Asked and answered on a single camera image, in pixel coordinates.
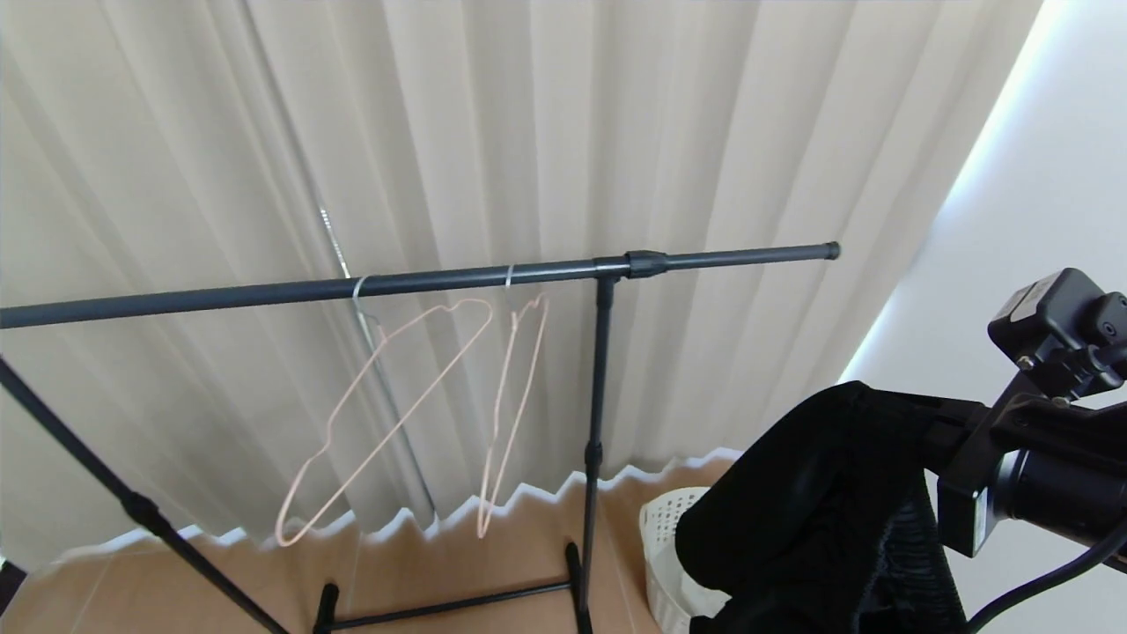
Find black clothes rack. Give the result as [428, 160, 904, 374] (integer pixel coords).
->
[0, 242, 842, 634]

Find black shorts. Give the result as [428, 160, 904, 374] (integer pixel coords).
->
[674, 380, 969, 634]

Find beige curtain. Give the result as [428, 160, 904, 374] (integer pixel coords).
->
[0, 0, 1044, 564]

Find pink clothes hanger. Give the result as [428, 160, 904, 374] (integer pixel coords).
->
[476, 264, 550, 540]
[275, 277, 494, 549]

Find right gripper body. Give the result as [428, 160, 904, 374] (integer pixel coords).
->
[936, 401, 1127, 558]

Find white laundry basket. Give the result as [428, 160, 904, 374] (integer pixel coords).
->
[639, 486, 732, 634]

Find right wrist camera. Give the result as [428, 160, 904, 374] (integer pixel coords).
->
[988, 269, 1127, 450]

